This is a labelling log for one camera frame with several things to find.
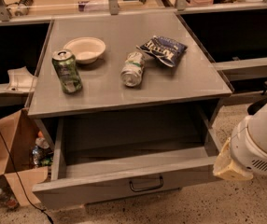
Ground black floor cable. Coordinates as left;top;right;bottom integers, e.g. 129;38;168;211
0;100;55;224

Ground grey top drawer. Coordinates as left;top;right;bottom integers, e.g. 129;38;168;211
33;104;221;209

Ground lying white green soda can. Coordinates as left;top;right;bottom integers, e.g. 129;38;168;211
120;51;145;87

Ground grey drawer cabinet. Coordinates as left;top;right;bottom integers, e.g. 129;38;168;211
29;12;231;209

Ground plastic bottle on floor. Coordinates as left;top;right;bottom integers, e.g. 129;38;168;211
0;188;19;210

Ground blue chip bag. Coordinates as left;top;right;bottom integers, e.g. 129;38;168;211
137;35;187;67

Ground brown cardboard box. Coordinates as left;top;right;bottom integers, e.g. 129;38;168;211
0;109;48;206

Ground metal bracket on left shelf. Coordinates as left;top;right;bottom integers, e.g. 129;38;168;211
6;67;37;93

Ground white paper bowl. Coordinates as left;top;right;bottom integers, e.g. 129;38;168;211
64;37;106;64

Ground upright green soda can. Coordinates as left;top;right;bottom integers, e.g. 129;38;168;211
52;49;82;93

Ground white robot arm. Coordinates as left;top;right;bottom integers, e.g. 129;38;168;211
213;104;267;181

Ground bottles inside cardboard box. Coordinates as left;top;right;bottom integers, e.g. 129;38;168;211
31;132;53;168

